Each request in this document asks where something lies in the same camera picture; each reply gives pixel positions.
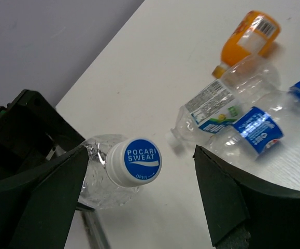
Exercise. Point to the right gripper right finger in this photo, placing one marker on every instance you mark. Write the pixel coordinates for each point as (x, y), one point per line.
(245, 211)

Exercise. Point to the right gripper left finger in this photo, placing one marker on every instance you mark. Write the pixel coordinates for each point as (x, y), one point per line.
(37, 205)

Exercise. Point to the small bottle blue cap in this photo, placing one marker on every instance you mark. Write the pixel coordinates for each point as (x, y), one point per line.
(272, 120)

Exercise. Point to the orange juice bottle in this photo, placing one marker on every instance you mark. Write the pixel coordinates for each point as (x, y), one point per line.
(254, 35)

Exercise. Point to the clear bottle white green label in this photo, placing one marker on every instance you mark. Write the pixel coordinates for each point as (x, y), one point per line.
(224, 101)

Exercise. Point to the clear unlabelled Pocari bottle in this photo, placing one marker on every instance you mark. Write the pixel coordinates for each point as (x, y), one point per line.
(117, 169)

